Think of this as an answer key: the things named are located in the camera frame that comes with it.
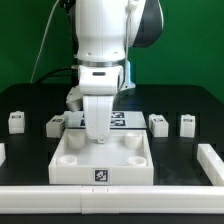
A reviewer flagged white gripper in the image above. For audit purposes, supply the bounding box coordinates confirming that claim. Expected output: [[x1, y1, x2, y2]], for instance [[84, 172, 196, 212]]
[[66, 63, 135, 144]]

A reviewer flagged white square tabletop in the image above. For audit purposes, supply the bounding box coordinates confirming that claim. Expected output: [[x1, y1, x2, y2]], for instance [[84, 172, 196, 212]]
[[48, 129, 154, 185]]

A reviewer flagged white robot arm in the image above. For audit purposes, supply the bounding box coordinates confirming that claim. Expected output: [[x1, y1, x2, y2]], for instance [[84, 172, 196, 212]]
[[60, 0, 164, 143]]

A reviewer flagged white sheet with AprilTags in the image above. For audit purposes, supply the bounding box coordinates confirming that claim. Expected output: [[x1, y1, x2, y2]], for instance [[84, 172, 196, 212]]
[[64, 111, 146, 129]]

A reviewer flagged white U-shaped obstacle fence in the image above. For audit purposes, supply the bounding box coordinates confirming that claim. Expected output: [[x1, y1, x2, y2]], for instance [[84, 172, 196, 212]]
[[0, 143, 224, 215]]

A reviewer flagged black cable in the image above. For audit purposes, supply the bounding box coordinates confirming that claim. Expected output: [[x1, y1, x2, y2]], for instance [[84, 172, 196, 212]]
[[34, 66, 79, 84]]

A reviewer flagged white cable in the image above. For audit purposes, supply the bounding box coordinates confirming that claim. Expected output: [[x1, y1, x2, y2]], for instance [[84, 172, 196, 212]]
[[29, 0, 63, 84]]

